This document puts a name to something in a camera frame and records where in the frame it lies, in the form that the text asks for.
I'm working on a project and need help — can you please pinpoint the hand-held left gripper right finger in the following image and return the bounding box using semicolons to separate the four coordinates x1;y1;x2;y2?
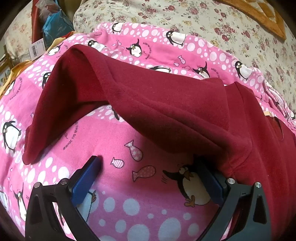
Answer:
195;161;272;241

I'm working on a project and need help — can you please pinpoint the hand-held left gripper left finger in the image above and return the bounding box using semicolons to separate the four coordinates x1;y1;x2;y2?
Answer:
25;156;102;241

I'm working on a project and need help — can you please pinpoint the maroon fleece garment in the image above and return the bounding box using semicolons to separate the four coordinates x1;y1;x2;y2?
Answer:
23;43;296;241

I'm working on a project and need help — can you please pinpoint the pink penguin print blanket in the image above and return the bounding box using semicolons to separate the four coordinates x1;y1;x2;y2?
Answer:
0;21;296;241

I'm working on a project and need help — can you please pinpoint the white barcode tag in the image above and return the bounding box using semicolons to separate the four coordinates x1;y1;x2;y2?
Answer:
29;39;45;59

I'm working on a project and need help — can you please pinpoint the blue plastic bag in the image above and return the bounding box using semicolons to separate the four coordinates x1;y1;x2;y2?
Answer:
42;9;75;47

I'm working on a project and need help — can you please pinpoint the floral pillow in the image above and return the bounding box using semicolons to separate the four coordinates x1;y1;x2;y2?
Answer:
4;13;35;62

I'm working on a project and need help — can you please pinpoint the floral bedsheet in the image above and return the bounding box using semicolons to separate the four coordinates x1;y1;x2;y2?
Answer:
73;0;295;109

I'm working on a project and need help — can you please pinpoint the orange checkered plush mat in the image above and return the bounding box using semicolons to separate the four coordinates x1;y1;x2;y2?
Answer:
220;0;287;41

